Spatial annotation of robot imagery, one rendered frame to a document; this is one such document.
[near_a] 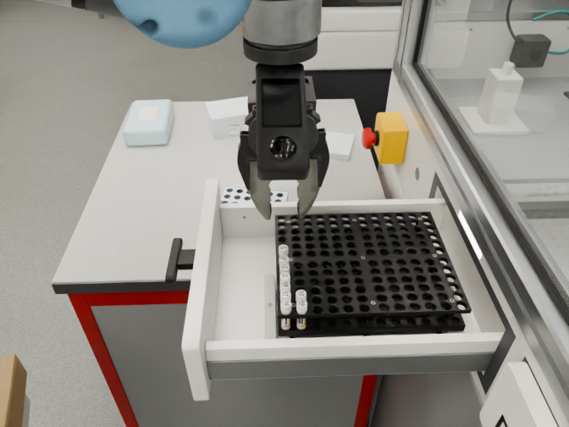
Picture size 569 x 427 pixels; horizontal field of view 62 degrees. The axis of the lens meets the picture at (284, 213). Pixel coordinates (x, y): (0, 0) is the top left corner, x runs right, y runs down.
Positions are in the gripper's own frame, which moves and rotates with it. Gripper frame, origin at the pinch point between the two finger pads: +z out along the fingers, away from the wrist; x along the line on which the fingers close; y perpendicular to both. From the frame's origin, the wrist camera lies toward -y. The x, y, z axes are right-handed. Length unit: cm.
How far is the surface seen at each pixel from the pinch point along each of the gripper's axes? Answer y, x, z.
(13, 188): 139, 122, 95
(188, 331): -13.1, 10.4, 4.4
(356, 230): 4.9, -9.8, 7.5
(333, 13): 80, -15, 2
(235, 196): 26.7, 8.3, 18.0
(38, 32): 345, 183, 94
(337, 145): 46, -13, 20
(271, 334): -7.9, 2.1, 12.5
